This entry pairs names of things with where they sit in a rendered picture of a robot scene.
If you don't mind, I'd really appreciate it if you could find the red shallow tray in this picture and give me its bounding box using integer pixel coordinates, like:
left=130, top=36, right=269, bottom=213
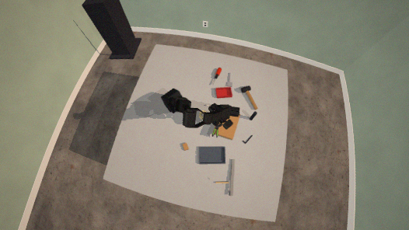
left=215, top=87, right=232, bottom=99

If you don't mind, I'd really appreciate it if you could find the red-handled screwdriver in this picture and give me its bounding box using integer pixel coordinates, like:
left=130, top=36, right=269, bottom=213
left=215, top=68, right=222, bottom=80

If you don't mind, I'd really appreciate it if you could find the light wooden board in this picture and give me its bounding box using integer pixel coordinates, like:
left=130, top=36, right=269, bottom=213
left=218, top=115, right=240, bottom=140

